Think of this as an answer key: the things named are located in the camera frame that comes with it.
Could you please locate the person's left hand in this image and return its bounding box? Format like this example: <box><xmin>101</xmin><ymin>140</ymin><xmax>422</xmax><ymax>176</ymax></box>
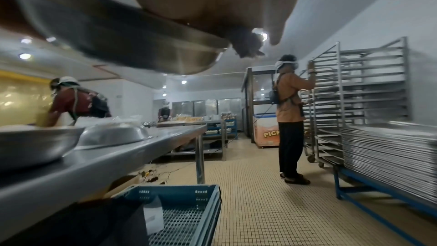
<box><xmin>0</xmin><ymin>0</ymin><xmax>46</xmax><ymax>39</ymax></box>

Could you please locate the steel mixing bowl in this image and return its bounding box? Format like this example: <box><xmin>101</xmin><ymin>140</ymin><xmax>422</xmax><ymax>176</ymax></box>
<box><xmin>0</xmin><ymin>0</ymin><xmax>230</xmax><ymax>75</ymax></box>

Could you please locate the round ceiling light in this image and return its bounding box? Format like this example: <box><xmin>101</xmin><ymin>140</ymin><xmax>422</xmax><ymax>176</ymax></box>
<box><xmin>252</xmin><ymin>27</ymin><xmax>269</xmax><ymax>41</ymax></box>

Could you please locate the dark dough lump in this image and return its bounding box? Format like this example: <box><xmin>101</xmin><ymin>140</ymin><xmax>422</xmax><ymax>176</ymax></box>
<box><xmin>229</xmin><ymin>26</ymin><xmax>266</xmax><ymax>59</ymax></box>

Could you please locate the tall glass door cabinet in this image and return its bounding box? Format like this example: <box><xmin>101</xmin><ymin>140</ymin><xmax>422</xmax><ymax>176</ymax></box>
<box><xmin>242</xmin><ymin>67</ymin><xmax>285</xmax><ymax>144</ymax></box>

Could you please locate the stainless steel refrigerator row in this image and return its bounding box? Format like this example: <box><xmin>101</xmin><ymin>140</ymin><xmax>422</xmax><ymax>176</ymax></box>
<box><xmin>171</xmin><ymin>98</ymin><xmax>242</xmax><ymax>122</ymax></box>

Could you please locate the pile of bread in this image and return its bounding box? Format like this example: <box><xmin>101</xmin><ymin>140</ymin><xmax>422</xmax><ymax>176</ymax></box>
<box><xmin>174</xmin><ymin>114</ymin><xmax>205</xmax><ymax>123</ymax></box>

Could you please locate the blue shelf cart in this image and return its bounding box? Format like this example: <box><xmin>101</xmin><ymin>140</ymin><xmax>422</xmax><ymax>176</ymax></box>
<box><xmin>203</xmin><ymin>119</ymin><xmax>239</xmax><ymax>140</ymax></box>

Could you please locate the small steel work table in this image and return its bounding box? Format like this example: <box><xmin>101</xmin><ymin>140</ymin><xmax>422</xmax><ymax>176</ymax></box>
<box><xmin>156</xmin><ymin>120</ymin><xmax>229</xmax><ymax>162</ymax></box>

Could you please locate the orange chest freezer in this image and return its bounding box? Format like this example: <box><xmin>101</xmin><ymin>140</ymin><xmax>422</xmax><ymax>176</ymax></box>
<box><xmin>254</xmin><ymin>113</ymin><xmax>285</xmax><ymax>149</ymax></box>

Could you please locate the upturned grey metal bowl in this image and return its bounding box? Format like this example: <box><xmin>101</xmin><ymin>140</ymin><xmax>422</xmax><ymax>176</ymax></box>
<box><xmin>75</xmin><ymin>122</ymin><xmax>153</xmax><ymax>149</ymax></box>

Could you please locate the steel tray rack trolley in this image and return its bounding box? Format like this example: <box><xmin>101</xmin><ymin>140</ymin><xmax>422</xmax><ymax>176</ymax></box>
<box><xmin>300</xmin><ymin>36</ymin><xmax>410</xmax><ymax>170</ymax></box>

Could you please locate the long steel work table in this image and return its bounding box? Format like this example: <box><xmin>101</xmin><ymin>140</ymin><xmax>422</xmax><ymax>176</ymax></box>
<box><xmin>0</xmin><ymin>124</ymin><xmax>208</xmax><ymax>223</ymax></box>

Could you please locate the blue plastic crate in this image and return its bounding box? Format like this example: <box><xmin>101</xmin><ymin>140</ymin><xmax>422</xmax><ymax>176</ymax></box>
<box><xmin>111</xmin><ymin>184</ymin><xmax>223</xmax><ymax>246</ymax></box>

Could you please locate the black cloth apron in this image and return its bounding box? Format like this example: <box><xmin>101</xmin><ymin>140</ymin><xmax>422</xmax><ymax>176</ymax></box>
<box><xmin>0</xmin><ymin>198</ymin><xmax>149</xmax><ymax>246</ymax></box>

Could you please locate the white paper label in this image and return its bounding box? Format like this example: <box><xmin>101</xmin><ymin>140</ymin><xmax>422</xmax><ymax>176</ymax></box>
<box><xmin>142</xmin><ymin>195</ymin><xmax>165</xmax><ymax>236</ymax></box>

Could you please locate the stack of steel baking trays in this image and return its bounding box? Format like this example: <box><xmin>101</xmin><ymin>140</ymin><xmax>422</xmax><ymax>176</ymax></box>
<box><xmin>341</xmin><ymin>120</ymin><xmax>437</xmax><ymax>210</ymax></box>

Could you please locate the floor cable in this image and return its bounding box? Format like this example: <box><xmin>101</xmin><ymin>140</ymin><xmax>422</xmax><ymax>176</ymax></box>
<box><xmin>136</xmin><ymin>142</ymin><xmax>229</xmax><ymax>185</ymax></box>

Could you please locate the blue metal stand frame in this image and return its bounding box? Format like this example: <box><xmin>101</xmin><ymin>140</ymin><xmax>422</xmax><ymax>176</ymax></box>
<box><xmin>333</xmin><ymin>164</ymin><xmax>437</xmax><ymax>246</ymax></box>

